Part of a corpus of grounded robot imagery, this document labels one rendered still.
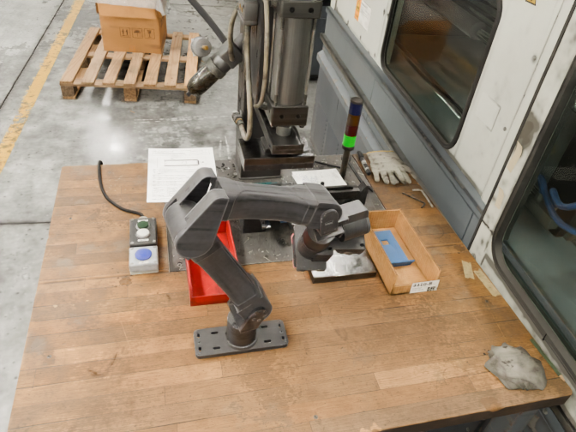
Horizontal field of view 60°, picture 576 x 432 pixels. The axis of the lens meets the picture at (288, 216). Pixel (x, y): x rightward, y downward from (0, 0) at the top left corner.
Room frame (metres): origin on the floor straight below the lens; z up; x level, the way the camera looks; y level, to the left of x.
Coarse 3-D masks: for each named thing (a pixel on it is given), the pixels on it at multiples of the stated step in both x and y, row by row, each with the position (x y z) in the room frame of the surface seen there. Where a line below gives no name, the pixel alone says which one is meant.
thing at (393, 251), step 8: (376, 232) 1.09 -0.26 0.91; (384, 232) 1.10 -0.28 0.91; (384, 240) 1.07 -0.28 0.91; (392, 240) 1.07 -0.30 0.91; (384, 248) 1.03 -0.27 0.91; (392, 248) 1.03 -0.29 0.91; (400, 248) 1.04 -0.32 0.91; (392, 256) 1.00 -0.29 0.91; (400, 256) 1.00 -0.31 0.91; (392, 264) 0.95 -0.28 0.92; (400, 264) 0.97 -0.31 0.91; (408, 264) 0.98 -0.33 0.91
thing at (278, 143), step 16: (256, 112) 1.23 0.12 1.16; (288, 128) 1.09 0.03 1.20; (240, 144) 1.09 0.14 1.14; (256, 144) 1.10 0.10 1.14; (272, 144) 1.04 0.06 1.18; (288, 144) 1.05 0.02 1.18; (304, 144) 1.13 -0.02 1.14; (256, 160) 1.04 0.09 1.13; (272, 160) 1.05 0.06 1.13; (288, 160) 1.06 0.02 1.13; (304, 160) 1.07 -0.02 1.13
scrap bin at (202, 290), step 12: (228, 228) 0.98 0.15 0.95; (228, 240) 0.97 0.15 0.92; (192, 264) 0.88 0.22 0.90; (192, 276) 0.84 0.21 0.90; (204, 276) 0.85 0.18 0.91; (192, 288) 0.80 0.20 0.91; (204, 288) 0.81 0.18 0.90; (216, 288) 0.81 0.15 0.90; (192, 300) 0.75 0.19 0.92; (204, 300) 0.76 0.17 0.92; (216, 300) 0.77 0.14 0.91
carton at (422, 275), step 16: (384, 224) 1.12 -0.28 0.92; (400, 224) 1.11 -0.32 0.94; (368, 240) 1.03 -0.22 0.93; (400, 240) 1.08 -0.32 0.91; (416, 240) 1.02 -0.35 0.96; (384, 256) 0.93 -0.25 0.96; (416, 256) 1.00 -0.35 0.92; (384, 272) 0.91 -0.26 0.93; (400, 272) 0.95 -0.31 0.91; (416, 272) 0.95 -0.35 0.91; (432, 272) 0.92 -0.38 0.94; (400, 288) 0.87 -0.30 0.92; (416, 288) 0.88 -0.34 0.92; (432, 288) 0.90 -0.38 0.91
